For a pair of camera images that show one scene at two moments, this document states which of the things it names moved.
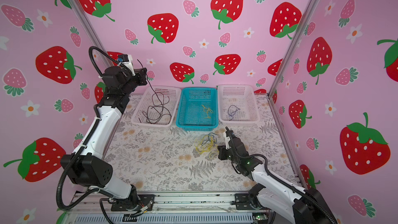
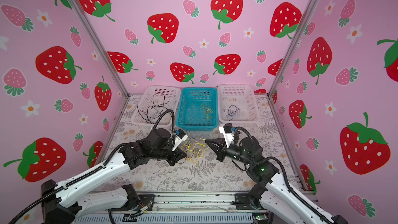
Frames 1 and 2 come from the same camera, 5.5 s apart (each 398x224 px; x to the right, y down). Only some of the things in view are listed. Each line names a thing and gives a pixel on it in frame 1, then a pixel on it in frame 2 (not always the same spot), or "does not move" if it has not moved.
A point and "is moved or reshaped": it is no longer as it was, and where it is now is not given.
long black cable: (156, 93) is moved or reshaped
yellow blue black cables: (207, 143) is moved or reshaped
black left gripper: (139, 77) -> (178, 155)
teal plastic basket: (198, 109) does not move
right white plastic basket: (238, 105) does not move
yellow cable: (208, 110) does not move
